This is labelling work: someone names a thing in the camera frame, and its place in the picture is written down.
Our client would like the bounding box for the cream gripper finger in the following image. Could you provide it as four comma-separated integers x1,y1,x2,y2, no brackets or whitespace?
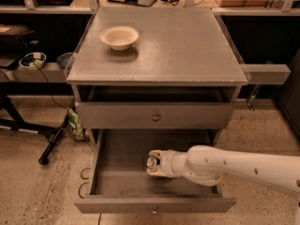
149,150,164,159
146,168,164,177

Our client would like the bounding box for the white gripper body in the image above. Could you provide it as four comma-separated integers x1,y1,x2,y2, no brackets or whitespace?
159,150,175,177

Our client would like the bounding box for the blue pepsi can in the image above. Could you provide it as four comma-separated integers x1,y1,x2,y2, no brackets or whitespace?
147,156,160,169

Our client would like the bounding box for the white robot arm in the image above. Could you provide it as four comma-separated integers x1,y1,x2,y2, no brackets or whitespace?
146,145,300,199

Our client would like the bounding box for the open grey middle drawer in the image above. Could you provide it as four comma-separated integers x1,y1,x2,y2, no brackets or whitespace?
75,129,235,214

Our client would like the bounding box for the closed grey top drawer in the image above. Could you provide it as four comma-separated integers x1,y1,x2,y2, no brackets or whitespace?
76,102,234,129

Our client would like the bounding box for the grey drawer cabinet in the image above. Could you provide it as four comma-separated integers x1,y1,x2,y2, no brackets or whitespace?
67,7,248,143

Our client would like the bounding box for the green chip bag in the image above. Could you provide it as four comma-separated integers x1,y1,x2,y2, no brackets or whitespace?
67,109,85,142

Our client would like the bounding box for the white paper bowl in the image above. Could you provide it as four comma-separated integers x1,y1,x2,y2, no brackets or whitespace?
100,26,139,51

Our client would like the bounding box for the dark round bowl on shelf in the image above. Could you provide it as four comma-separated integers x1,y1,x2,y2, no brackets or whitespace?
56,52,73,68

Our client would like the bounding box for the blue white bowl on shelf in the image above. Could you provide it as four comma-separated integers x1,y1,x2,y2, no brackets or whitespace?
19,52,47,69

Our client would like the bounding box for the grey metal shelf rack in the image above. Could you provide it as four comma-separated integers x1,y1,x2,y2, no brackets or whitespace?
0,0,300,86

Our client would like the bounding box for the black bag on shelf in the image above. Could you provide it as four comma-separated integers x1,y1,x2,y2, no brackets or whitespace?
0,24,38,53

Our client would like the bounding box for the black cable on floor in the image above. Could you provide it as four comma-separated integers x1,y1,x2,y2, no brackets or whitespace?
29,54,95,199

